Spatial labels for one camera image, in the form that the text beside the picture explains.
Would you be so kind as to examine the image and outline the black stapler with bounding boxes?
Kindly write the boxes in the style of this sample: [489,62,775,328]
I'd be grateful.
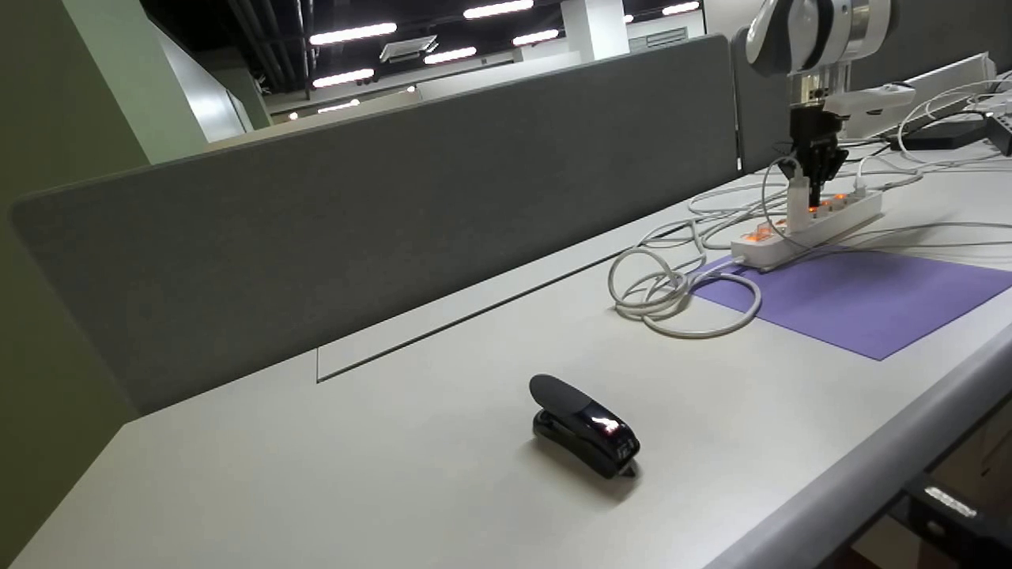
[529,373,638,477]

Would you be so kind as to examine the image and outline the grey desk divider panel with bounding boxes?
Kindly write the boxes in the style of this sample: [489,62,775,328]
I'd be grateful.
[14,38,738,413]

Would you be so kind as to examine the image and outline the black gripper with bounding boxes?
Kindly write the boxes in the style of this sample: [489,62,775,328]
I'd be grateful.
[791,103,849,205]

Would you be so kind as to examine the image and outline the white power strip cable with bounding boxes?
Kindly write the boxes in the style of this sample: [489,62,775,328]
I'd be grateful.
[863,89,1012,255]

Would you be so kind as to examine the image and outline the white adapter cable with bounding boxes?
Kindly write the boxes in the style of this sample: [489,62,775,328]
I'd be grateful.
[603,155,816,342]

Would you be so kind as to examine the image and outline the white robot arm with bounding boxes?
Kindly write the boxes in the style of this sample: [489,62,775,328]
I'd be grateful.
[745,0,897,205]

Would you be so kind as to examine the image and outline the white power adapter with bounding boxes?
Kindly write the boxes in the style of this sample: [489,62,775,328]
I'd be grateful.
[783,173,814,226]

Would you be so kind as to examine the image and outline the white power strip orange switches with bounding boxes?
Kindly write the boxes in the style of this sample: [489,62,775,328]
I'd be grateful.
[732,189,883,273]

